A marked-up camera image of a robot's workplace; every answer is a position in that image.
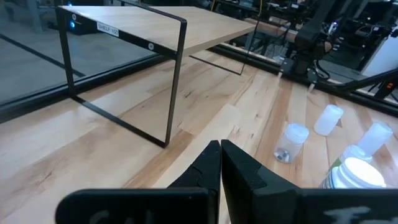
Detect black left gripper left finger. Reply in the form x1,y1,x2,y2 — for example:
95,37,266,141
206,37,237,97
55,139,221,224

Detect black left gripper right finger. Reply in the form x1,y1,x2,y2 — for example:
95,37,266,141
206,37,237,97
220,139,398,224

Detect translucent bottle pink capsules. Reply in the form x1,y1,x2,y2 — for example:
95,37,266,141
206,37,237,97
273,123,310,164

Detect translucent plastic bottle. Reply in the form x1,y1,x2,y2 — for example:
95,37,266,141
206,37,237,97
313,104,345,137

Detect translucent bottle multicoloured capsules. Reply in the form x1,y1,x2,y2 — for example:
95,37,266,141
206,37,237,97
356,121,394,156

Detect white shelf label sticker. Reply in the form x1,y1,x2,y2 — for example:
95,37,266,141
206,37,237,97
96,21,120,38

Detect black diagonal frame strut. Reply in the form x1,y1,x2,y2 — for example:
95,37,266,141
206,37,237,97
329,68,398,94

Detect wooden shelf black metal frame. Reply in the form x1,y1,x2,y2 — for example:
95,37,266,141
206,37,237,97
55,0,259,149

